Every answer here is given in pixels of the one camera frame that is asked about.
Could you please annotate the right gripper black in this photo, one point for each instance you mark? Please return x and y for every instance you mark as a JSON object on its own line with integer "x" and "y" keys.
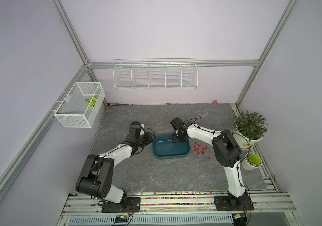
{"x": 175, "y": 140}

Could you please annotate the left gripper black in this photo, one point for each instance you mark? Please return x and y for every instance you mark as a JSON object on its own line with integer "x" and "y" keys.
{"x": 149, "y": 137}

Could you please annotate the teal plastic storage box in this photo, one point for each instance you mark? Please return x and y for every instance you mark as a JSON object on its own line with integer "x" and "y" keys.
{"x": 165, "y": 148}

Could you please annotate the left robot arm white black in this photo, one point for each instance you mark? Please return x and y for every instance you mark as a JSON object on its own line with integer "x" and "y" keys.
{"x": 97, "y": 173}

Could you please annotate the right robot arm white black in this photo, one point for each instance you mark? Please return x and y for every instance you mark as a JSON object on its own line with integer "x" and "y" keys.
{"x": 226, "y": 150}

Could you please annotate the black round container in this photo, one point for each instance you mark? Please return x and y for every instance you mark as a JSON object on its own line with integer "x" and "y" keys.
{"x": 136, "y": 124}

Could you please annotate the green toy in basket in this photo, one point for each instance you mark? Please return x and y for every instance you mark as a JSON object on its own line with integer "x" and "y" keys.
{"x": 93, "y": 102}

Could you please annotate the white pot leafy plant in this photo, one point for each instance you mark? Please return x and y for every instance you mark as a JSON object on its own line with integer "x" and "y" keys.
{"x": 249, "y": 129}

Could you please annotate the small white pot succulent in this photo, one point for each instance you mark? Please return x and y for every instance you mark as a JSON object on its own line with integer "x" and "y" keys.
{"x": 252, "y": 162}

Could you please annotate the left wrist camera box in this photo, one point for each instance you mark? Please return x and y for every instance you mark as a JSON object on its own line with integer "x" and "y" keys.
{"x": 134, "y": 134}

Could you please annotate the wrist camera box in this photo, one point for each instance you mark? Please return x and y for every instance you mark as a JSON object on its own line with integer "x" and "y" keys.
{"x": 177, "y": 124}
{"x": 134, "y": 134}

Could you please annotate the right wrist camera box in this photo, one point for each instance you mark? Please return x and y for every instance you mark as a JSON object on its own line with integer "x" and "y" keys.
{"x": 177, "y": 124}

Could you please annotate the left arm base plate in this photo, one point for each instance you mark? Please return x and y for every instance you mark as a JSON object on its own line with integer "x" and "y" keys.
{"x": 127, "y": 204}

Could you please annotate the white wire basket left wall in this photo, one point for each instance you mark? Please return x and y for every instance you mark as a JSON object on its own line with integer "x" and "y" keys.
{"x": 73, "y": 111}

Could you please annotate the white wire wall shelf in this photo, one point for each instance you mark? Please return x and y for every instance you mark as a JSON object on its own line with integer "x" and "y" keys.
{"x": 167, "y": 73}

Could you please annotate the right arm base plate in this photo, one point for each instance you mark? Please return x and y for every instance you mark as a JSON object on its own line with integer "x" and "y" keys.
{"x": 226, "y": 203}

